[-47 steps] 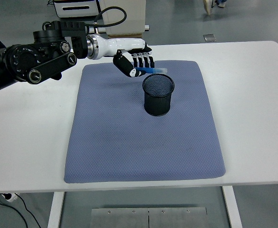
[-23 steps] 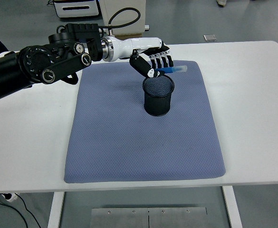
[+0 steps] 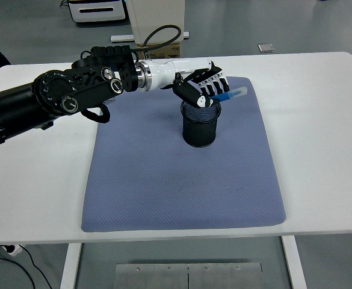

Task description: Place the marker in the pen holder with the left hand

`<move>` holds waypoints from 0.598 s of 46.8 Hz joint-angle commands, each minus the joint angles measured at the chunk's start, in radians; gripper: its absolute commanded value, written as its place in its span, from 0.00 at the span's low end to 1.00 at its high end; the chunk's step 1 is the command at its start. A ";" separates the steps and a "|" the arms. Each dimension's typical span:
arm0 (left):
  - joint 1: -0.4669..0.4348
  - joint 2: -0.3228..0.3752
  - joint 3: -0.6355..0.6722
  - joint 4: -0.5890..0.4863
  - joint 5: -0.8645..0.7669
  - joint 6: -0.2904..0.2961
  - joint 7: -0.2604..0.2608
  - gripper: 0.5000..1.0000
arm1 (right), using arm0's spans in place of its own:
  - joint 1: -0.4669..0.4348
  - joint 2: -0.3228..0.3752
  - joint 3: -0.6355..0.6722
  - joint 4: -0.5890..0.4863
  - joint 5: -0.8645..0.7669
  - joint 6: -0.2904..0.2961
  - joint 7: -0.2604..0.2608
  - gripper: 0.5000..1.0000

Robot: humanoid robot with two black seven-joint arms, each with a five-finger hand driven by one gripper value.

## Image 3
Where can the white power strip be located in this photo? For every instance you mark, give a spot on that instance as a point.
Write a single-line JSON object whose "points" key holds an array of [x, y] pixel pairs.
{"points": [[13, 250]]}

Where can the blue marker with clear cap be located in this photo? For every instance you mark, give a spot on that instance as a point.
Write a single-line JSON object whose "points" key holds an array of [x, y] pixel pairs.
{"points": [[234, 93]]}

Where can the brown cardboard box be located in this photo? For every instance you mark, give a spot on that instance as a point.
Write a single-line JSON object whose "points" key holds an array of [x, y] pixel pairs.
{"points": [[166, 51]]}

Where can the white table leg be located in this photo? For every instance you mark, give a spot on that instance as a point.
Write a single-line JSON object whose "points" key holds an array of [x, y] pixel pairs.
{"points": [[294, 262], [70, 265]]}

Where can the white appliance with black slot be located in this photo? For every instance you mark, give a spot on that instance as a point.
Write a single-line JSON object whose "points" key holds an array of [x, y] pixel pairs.
{"points": [[97, 12]]}

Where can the white pedestal base bar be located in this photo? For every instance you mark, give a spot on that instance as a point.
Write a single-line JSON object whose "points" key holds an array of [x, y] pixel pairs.
{"points": [[121, 38]]}

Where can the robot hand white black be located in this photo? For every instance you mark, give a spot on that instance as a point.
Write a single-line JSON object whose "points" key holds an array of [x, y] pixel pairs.
{"points": [[175, 70]]}

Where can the small grey floor plate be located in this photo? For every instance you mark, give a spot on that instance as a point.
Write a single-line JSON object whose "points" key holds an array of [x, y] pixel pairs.
{"points": [[266, 48]]}

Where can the grey metal plate with screws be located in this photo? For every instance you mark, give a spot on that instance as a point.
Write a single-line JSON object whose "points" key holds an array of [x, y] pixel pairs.
{"points": [[163, 277]]}

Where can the blue-grey textured mat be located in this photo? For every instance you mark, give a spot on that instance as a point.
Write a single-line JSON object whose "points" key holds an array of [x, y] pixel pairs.
{"points": [[178, 186]]}

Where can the black mesh pen holder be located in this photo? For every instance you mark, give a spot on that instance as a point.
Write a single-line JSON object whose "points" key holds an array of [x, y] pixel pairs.
{"points": [[199, 129]]}

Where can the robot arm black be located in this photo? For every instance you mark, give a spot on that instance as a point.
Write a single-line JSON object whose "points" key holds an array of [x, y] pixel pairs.
{"points": [[58, 93]]}

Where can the white pedestal column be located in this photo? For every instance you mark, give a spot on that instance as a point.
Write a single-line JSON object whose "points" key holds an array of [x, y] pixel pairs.
{"points": [[156, 15]]}

